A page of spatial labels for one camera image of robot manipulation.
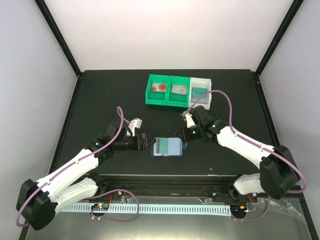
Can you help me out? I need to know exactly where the teal vip card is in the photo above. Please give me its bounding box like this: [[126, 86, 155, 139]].
[[190, 87, 208, 104], [153, 137, 168, 156]]

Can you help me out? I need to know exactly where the blue leather card holder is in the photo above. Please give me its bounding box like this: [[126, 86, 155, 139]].
[[151, 137, 188, 157]]

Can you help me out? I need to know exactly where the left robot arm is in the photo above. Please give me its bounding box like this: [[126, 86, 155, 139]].
[[16, 118, 156, 231]]

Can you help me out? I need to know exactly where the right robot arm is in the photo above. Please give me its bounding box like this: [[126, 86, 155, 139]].
[[177, 106, 301, 202]]

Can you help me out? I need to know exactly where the teal VIP card in bin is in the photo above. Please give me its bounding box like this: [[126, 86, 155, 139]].
[[190, 87, 208, 104]]

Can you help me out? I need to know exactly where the white patterned card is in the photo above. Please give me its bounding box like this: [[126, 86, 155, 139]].
[[171, 84, 188, 95]]

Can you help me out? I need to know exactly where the red circle card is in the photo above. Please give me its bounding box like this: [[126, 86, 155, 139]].
[[150, 82, 167, 93]]

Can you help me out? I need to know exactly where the green bin middle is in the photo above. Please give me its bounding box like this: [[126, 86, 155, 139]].
[[166, 75, 190, 108]]

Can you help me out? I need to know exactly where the green bin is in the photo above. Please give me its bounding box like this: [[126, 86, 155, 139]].
[[166, 75, 190, 108], [145, 74, 170, 106]]

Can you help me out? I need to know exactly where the green bin left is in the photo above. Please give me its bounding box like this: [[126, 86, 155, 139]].
[[145, 74, 170, 106]]

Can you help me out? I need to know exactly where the white bin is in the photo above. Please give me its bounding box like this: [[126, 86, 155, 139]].
[[188, 77, 212, 110]]

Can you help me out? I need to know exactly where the left circuit board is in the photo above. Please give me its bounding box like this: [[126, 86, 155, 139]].
[[91, 203, 109, 211]]

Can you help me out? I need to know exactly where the light blue slotted strip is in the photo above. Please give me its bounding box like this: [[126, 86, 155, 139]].
[[62, 202, 232, 217]]

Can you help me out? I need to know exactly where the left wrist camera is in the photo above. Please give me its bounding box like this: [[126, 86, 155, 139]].
[[126, 118, 143, 137]]

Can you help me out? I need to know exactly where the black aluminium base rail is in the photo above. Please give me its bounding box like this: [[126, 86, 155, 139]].
[[100, 174, 245, 200]]

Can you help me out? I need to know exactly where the black frame post left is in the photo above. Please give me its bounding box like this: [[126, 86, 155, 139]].
[[34, 0, 82, 76]]

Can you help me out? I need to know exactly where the black frame post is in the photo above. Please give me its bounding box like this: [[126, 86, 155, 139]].
[[254, 0, 305, 76], [34, 0, 82, 76]]

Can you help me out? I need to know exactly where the black frame post right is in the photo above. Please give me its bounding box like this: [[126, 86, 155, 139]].
[[254, 0, 305, 76]]

